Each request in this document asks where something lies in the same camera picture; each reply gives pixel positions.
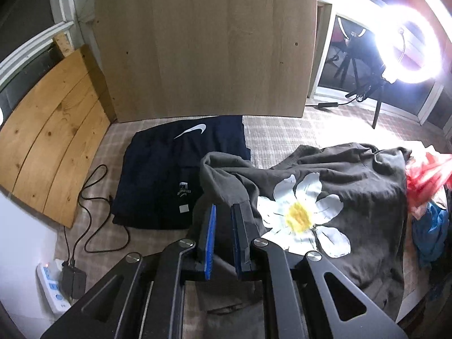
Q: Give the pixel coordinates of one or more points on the white power strip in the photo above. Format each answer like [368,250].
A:
[47,279]

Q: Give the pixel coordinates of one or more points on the dark grey daisy print sweatshirt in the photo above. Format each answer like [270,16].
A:
[353,190]

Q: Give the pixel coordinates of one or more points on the navy garment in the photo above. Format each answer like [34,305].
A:
[155,169]

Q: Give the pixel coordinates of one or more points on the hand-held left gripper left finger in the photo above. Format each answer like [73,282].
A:
[213,240]

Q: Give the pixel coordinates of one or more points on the blue cloth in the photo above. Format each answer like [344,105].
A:
[430,229]

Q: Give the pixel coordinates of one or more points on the white cloth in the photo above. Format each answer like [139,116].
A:
[422,146]

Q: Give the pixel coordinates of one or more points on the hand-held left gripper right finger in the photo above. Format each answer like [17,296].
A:
[236,240]

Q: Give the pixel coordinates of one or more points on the pine plank panel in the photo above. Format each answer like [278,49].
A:
[46,141]

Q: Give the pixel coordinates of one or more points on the black power adapter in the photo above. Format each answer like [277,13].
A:
[74,280]

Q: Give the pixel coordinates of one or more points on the red cloth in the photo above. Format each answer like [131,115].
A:
[427,176]

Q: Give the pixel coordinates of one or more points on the pale wooden board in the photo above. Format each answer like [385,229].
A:
[197,42]

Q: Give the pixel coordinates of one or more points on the white window frame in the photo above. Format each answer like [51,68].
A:
[63,0]

